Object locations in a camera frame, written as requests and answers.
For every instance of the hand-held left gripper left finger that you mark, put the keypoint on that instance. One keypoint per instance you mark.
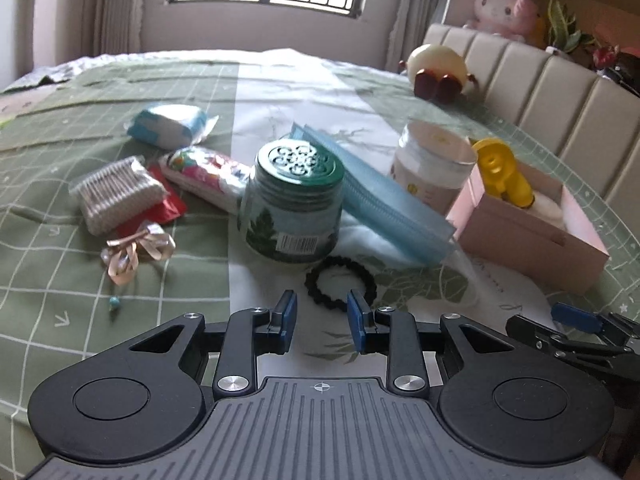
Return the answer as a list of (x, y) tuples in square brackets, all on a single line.
[(289, 321)]

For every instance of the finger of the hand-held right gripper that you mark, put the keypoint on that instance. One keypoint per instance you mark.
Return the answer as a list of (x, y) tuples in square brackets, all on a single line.
[(575, 317), (530, 332)]

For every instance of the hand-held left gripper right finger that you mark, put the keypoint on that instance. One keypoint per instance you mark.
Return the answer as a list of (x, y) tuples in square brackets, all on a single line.
[(355, 321)]

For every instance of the pink cardboard box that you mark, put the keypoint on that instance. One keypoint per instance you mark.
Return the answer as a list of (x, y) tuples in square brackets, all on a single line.
[(510, 240)]

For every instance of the stack of blue face masks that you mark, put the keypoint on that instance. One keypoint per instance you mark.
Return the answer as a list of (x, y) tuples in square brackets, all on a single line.
[(380, 205)]

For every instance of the pink ribbon hair bow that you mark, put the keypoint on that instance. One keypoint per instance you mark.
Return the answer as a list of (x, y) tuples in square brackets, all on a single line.
[(150, 245)]

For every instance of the red paper packet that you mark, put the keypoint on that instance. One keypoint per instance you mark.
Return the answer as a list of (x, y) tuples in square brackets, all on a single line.
[(167, 208)]

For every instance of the colourful candy packet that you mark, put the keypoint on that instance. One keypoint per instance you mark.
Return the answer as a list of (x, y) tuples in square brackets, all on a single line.
[(205, 171)]

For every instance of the cotton swabs pack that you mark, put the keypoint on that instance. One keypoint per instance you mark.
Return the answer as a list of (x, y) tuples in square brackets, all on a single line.
[(115, 192)]

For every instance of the blue wet wipes pack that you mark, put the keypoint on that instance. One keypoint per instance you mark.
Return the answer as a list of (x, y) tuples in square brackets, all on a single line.
[(165, 125)]

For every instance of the white cotton pad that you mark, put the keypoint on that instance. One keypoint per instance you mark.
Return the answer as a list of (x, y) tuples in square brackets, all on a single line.
[(550, 211)]

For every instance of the green lid glass jar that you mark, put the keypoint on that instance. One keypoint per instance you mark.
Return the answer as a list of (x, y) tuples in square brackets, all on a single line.
[(290, 210)]

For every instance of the beige lid clear jar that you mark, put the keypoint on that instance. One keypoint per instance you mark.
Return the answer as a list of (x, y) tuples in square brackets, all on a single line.
[(425, 172)]

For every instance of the small teal bead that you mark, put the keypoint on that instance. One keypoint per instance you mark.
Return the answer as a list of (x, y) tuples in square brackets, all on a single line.
[(115, 304)]

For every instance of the green plaid bed sheet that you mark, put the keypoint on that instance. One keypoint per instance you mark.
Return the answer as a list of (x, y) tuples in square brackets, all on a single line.
[(75, 285)]

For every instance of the beige padded headboard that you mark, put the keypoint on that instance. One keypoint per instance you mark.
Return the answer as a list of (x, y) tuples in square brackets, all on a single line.
[(550, 90)]

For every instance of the dark red flowers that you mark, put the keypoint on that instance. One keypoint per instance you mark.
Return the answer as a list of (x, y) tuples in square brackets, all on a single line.
[(612, 57)]

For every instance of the cream plush toy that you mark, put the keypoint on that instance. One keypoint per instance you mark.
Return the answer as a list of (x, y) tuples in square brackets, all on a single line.
[(435, 60)]

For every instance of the green potted plant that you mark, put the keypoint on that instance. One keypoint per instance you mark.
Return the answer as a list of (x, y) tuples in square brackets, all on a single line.
[(565, 27)]

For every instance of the beige curtain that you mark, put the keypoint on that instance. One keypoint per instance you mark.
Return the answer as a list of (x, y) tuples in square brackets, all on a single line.
[(112, 5), (420, 10)]

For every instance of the pink plush toy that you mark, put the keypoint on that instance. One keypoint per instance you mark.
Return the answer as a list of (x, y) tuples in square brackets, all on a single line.
[(500, 7)]

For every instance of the cartoon printed blanket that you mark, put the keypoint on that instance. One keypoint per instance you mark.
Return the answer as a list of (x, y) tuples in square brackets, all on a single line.
[(10, 110)]

